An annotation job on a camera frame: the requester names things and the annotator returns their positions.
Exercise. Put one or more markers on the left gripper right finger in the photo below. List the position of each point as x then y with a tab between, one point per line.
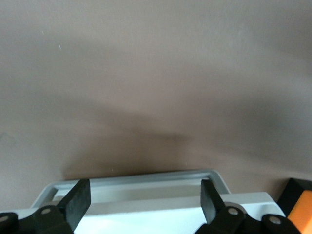
209	204

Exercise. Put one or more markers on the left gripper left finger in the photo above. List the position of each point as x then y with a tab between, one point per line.
75	202

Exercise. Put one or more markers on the orange button enclosure box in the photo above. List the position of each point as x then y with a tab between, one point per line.
302	212

